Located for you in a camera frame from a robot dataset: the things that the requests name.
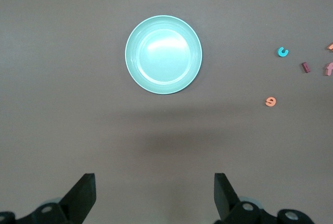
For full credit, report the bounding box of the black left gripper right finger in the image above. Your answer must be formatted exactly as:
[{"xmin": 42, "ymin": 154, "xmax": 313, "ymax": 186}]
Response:
[{"xmin": 214, "ymin": 173, "xmax": 313, "ymax": 224}]

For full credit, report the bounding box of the green plate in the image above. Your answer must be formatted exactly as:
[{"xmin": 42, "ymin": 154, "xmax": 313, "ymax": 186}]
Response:
[{"xmin": 124, "ymin": 15, "xmax": 203, "ymax": 95}]

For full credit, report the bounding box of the red letter f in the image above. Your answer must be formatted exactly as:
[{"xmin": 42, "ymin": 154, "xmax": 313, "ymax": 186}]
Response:
[{"xmin": 323, "ymin": 61, "xmax": 333, "ymax": 77}]

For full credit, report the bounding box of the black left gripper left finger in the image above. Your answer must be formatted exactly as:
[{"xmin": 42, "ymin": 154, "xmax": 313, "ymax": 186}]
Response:
[{"xmin": 0, "ymin": 173, "xmax": 97, "ymax": 224}]

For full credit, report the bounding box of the brown table cover sheet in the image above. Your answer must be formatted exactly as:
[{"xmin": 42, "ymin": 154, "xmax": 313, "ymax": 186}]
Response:
[{"xmin": 0, "ymin": 0, "xmax": 333, "ymax": 224}]

